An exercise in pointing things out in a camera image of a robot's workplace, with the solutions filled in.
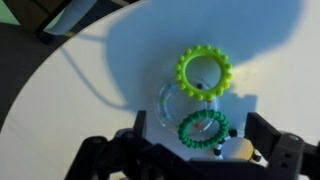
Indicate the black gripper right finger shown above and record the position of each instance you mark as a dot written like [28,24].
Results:
[290,156]

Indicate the white cylindrical stand leg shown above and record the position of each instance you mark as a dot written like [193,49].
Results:
[70,16]

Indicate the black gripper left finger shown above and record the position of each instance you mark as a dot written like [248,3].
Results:
[110,156]

